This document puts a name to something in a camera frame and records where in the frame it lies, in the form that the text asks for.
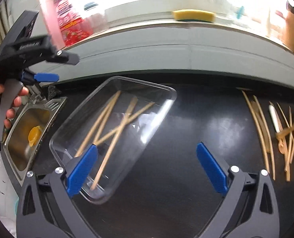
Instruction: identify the long curved bamboo chopstick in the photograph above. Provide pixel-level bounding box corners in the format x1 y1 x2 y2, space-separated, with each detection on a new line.
74 91 121 157

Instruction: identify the bamboo chopstick pair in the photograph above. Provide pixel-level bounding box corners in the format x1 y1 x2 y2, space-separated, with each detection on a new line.
93 93 137 144
93 102 155 146

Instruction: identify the pink detergent bottle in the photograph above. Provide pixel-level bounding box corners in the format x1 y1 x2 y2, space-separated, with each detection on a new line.
39 0 93 48

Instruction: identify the steel sink with yellow plug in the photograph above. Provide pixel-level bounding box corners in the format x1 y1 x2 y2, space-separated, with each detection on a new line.
3 97 67 184

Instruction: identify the small translucent amber spoon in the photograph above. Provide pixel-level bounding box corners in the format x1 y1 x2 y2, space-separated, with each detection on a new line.
278 139 288 155

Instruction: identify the thin bamboo chopstick beside spoon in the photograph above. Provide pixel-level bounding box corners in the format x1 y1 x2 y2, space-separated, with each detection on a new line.
241 90 271 174

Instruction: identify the clear plastic container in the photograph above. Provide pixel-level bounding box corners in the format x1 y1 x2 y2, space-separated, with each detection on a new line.
50 76 177 205

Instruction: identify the yellow sponge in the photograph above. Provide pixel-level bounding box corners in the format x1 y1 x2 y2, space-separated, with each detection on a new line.
172 9 216 23

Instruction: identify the wooden utensil holder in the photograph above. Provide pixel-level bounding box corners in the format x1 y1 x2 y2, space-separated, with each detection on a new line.
281 10 294 53

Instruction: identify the white handled utensil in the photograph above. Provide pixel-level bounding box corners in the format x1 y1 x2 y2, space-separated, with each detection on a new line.
268 104 280 133

